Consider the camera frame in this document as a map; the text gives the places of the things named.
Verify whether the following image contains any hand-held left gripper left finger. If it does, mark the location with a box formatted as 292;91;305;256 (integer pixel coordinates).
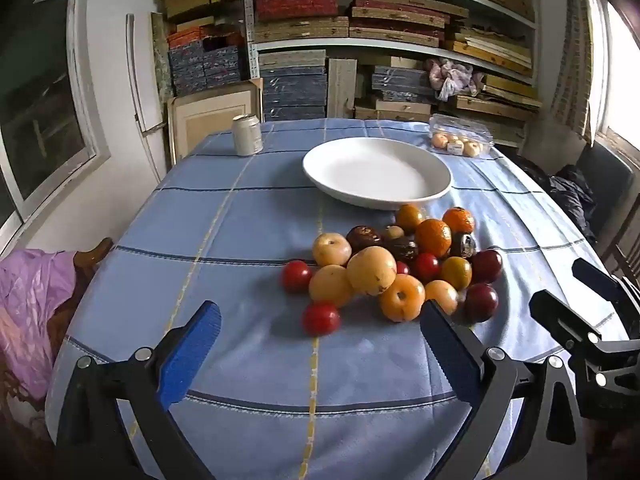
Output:
54;300;222;480

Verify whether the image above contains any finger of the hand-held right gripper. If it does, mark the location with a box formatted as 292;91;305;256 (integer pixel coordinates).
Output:
571;258;640;333
529;290;640;421

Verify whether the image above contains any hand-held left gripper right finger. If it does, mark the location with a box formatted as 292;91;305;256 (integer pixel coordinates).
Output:
419;299;590;480

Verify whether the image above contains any yellow round pear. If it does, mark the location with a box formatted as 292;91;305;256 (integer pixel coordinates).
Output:
308;265;357;308
424;280;459;317
312;232;352;267
378;274;426;323

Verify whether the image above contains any dark red plum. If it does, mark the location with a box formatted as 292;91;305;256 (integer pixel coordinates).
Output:
470;248;504;285
464;283;499;324

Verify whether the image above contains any small yellow-orange persimmon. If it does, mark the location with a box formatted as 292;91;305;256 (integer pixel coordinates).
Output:
395;203;427;233
440;256;473;291

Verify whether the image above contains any orange mandarin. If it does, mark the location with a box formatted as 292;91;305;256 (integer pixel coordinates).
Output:
442;207;476;236
415;218;453;257

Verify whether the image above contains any white plate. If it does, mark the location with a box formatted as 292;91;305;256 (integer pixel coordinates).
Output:
302;137;453;211

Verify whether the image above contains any black jacket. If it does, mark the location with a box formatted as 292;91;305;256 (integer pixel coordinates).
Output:
510;155;598;241

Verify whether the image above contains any dark chair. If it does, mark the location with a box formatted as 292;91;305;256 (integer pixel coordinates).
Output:
575;140;640;261

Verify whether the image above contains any brown wooden chair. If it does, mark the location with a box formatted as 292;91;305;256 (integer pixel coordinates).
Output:
0;237;115;480

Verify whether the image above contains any pink plastic bag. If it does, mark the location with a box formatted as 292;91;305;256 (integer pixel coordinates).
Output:
427;57;483;101
0;249;81;401

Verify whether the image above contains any clear plastic clamshell box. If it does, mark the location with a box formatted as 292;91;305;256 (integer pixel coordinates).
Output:
429;114;495;159

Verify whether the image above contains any group of pale boxed peaches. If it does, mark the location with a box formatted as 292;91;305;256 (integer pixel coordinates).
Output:
432;132;483;157

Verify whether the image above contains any brick patterned curtain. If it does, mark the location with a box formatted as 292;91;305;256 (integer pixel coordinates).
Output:
550;0;608;138

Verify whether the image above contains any bright small window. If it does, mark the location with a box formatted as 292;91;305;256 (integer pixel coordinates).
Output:
585;0;640;161

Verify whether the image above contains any silver drink can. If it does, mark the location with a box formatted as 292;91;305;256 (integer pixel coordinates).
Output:
231;114;264;157

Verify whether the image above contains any cardboard box with wooden panel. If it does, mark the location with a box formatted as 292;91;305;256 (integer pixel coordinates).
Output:
166;78;264;166

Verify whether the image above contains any stack of blue patterned boxes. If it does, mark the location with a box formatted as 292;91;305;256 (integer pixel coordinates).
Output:
167;35;243;96

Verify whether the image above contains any large sliding window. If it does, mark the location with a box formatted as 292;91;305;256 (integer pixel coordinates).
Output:
0;0;111;256

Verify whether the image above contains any mottled green board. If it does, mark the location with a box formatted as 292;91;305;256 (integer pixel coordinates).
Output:
151;12;173;106

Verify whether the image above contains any white metal shelving unit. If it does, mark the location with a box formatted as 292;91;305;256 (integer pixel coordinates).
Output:
242;0;543;126

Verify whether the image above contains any shelf of stacked boxes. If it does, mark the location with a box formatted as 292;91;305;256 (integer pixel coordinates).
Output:
250;0;543;133

